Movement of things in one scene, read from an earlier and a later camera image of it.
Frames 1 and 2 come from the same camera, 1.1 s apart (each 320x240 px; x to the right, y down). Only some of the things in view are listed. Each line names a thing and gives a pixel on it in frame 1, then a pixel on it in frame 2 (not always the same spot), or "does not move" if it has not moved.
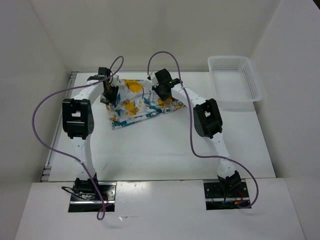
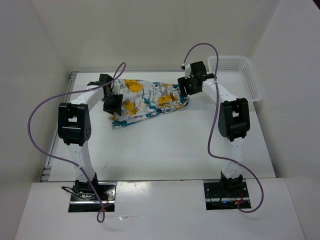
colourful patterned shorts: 136,100 does not move
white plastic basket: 235,78 does not move
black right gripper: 163,97 -> 182,82
